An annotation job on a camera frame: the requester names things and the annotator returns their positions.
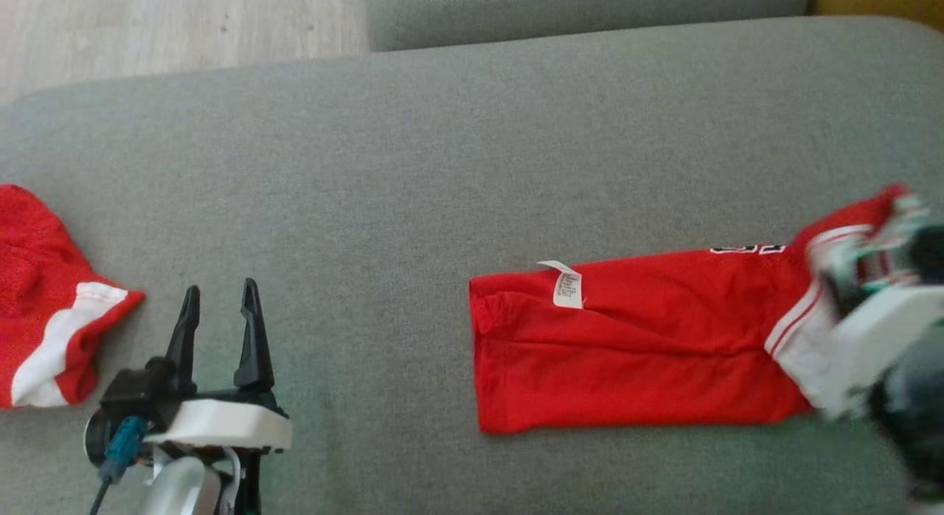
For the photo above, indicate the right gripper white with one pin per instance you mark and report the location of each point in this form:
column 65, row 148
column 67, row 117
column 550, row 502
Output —
column 877, row 338

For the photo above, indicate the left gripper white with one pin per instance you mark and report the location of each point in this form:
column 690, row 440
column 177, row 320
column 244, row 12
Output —
column 221, row 425

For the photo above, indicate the red jersey with white trim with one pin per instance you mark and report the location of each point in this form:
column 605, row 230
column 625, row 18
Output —
column 641, row 345

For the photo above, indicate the red shorts with white stripe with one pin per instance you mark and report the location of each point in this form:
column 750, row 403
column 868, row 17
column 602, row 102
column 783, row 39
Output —
column 37, row 279

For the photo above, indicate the grey fabric sofa seat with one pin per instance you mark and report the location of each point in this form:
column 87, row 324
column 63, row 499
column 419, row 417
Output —
column 383, row 205

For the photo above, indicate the grey sofa back cushion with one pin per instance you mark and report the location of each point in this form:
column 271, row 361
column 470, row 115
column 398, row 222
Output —
column 590, row 13

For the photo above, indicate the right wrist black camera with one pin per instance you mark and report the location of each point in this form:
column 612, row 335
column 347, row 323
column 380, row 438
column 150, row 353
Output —
column 929, row 253

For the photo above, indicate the wrist black camera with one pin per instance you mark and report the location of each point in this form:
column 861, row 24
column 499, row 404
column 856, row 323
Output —
column 929, row 253
column 136, row 404

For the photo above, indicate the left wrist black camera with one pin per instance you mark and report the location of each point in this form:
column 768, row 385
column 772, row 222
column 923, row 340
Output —
column 136, row 404

